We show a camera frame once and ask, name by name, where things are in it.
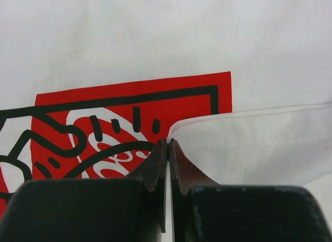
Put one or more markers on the white t-shirt red print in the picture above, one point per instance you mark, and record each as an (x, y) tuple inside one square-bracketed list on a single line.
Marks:
[(243, 85)]

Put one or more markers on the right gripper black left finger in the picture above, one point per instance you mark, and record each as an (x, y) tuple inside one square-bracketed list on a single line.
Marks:
[(152, 172)]

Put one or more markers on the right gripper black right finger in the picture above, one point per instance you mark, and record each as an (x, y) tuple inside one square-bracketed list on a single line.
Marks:
[(184, 176)]

